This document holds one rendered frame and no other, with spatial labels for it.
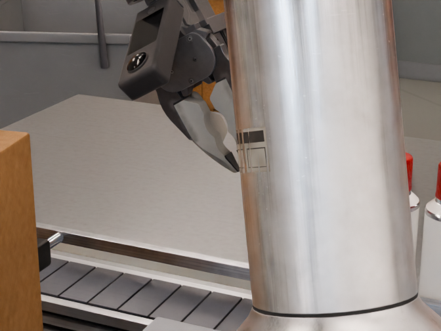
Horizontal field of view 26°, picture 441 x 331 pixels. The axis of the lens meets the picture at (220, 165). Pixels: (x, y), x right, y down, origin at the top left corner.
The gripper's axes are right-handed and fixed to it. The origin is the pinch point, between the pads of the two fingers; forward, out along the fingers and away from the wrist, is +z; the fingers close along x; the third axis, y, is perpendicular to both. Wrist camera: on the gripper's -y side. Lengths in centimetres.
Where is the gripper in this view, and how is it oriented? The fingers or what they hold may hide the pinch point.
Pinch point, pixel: (236, 158)
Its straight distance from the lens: 96.3
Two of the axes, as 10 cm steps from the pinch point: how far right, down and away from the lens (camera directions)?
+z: 4.6, 8.8, 0.9
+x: -7.9, 3.6, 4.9
